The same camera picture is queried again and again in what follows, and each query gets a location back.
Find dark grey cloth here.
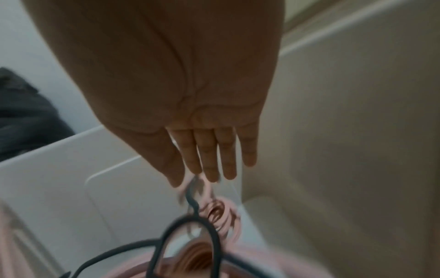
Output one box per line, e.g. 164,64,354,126
0,67,76,163

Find bunch of pink clothes hangers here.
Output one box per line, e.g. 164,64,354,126
151,174,310,278

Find black clothes hanger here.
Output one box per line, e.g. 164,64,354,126
63,176,275,278

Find person's right hand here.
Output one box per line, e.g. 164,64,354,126
20,0,286,188

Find white storage bin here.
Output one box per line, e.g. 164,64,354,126
0,125,248,278

